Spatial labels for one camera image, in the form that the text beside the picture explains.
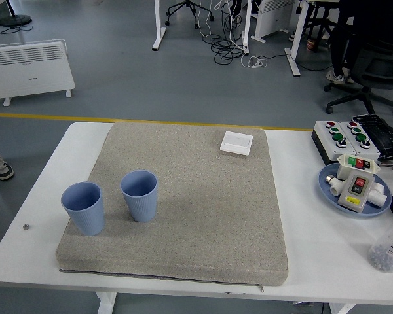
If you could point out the blue ribbed plastic cup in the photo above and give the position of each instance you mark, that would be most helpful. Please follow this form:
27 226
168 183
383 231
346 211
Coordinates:
85 216
139 206

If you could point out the white push-button control box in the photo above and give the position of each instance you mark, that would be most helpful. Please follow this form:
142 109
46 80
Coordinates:
327 137
368 150

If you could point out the grey-brown cushion mat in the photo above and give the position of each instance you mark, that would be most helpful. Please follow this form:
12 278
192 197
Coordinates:
190 212

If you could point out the white desk leg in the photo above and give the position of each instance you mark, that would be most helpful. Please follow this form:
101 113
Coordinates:
295 49
246 29
158 29

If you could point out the blue round plate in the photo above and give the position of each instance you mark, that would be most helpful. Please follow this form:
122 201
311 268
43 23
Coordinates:
327 196

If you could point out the white pipe fitting metal end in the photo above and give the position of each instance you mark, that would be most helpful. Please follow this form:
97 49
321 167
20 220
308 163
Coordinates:
334 187

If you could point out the black star chair base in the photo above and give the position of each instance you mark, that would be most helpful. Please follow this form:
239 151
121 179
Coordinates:
185 6

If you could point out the small red can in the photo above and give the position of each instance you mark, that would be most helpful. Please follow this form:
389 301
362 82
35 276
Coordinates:
311 44

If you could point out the white table leg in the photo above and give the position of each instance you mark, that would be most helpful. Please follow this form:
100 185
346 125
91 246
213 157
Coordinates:
106 302
342 309

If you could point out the person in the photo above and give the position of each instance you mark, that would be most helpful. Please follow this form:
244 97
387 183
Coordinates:
0 168
339 49

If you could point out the white plastic pipe tee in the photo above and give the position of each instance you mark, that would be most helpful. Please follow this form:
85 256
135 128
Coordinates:
380 196

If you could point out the large white panel heater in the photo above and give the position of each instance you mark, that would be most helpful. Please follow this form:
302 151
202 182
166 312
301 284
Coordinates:
29 72

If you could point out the black plastic tool tray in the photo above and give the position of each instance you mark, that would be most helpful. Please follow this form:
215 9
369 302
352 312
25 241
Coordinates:
384 134

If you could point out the black office chair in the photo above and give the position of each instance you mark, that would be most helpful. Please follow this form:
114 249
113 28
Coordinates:
380 70

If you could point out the clear screw bottle red cap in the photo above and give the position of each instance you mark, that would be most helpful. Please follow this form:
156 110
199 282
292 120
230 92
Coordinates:
388 248

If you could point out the black fan stand base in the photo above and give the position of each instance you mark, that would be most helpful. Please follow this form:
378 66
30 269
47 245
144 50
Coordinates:
15 20

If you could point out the white wall switch plate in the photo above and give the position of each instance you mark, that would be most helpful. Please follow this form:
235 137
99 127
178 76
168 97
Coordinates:
235 143

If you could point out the beige switch box three buttons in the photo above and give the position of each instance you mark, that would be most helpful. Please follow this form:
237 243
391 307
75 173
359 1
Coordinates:
357 163

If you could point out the grey switch box red button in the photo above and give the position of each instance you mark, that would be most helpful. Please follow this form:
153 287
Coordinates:
353 193

